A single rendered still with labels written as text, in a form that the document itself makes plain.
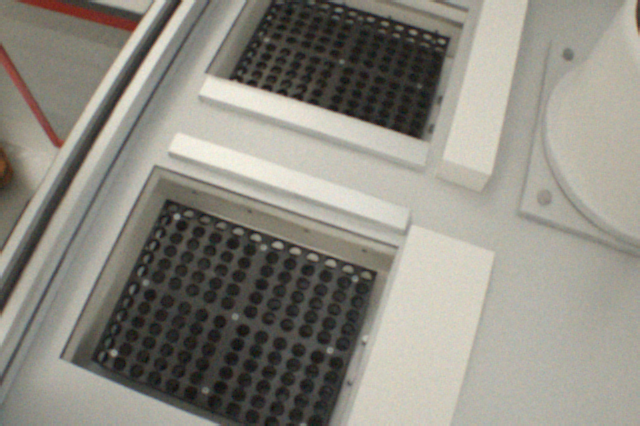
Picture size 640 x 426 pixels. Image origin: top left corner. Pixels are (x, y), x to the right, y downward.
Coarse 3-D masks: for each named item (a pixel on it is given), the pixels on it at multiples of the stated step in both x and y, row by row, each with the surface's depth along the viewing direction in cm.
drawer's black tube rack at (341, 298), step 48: (192, 240) 59; (240, 240) 59; (144, 288) 56; (192, 288) 59; (240, 288) 57; (288, 288) 57; (336, 288) 57; (144, 336) 54; (192, 336) 54; (240, 336) 58; (288, 336) 55; (336, 336) 55; (144, 384) 55; (192, 384) 53; (240, 384) 56; (288, 384) 56; (336, 384) 53
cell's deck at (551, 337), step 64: (448, 0) 68; (576, 0) 69; (192, 64) 62; (192, 128) 58; (256, 128) 59; (512, 128) 60; (128, 192) 55; (256, 192) 56; (384, 192) 57; (448, 192) 57; (512, 192) 57; (512, 256) 54; (576, 256) 55; (64, 320) 50; (512, 320) 52; (576, 320) 52; (64, 384) 48; (512, 384) 49; (576, 384) 50
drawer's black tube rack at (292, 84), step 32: (288, 0) 72; (320, 0) 72; (288, 32) 70; (320, 32) 70; (352, 32) 70; (416, 32) 72; (256, 64) 68; (288, 64) 68; (320, 64) 68; (352, 64) 68; (384, 64) 69; (416, 64) 69; (288, 96) 66; (320, 96) 70; (352, 96) 70; (384, 96) 67; (416, 96) 67; (384, 128) 65; (416, 128) 69
